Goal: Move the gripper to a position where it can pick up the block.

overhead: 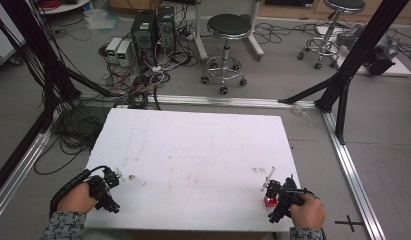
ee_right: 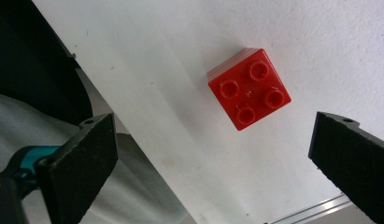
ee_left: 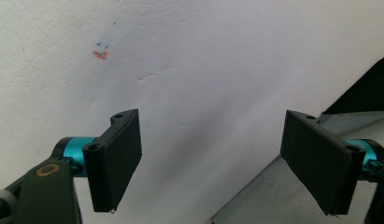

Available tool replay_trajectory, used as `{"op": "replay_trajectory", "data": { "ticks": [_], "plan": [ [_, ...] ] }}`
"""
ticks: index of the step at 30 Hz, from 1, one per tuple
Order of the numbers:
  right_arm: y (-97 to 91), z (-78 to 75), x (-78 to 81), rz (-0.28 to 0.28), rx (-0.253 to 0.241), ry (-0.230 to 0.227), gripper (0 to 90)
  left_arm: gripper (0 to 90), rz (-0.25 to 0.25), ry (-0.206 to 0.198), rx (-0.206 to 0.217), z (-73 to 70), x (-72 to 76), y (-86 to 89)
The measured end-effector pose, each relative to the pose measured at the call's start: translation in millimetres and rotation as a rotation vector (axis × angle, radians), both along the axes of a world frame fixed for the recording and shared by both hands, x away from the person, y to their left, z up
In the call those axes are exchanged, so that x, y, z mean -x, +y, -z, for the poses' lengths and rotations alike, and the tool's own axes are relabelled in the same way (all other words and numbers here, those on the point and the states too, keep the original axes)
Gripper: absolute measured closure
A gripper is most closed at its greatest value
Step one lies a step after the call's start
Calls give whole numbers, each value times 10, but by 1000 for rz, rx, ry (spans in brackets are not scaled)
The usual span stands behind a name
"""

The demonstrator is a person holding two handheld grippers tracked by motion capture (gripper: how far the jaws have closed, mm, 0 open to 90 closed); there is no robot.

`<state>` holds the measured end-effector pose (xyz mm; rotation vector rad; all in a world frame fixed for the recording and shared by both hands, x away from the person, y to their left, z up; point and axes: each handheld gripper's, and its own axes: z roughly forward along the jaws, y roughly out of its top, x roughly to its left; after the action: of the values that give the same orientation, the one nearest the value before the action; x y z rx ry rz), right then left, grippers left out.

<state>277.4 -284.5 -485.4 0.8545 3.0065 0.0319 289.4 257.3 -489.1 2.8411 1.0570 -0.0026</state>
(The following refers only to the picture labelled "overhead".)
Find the black computer tower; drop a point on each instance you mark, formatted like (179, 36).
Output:
(165, 26)
(143, 33)

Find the red block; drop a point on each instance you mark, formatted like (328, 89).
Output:
(270, 201)

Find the black round stool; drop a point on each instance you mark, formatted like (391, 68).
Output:
(343, 5)
(229, 25)

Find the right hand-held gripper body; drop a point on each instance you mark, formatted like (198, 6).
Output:
(286, 200)

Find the aluminium floor rail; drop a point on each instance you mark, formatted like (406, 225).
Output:
(219, 100)
(19, 173)
(353, 173)

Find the clear plastic bag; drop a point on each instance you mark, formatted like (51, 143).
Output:
(101, 20)

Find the round white table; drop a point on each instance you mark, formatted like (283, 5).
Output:
(64, 6)

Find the black tape cross mark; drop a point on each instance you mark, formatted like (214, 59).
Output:
(349, 222)

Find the black frame brace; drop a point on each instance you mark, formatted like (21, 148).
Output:
(342, 113)
(309, 90)

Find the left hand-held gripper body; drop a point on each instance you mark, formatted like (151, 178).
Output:
(104, 196)

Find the white stand legs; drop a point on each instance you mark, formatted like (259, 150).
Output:
(201, 43)

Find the black frame bar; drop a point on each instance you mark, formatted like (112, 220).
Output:
(16, 156)

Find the grey machine on white board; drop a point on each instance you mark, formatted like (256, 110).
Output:
(379, 50)

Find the person's left hand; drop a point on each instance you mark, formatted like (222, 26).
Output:
(76, 200)

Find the clear plastic piece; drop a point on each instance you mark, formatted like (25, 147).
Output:
(301, 113)

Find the white power supply unit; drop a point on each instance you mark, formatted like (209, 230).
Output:
(112, 48)
(124, 53)

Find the person's right hand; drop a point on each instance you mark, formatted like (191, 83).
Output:
(309, 213)

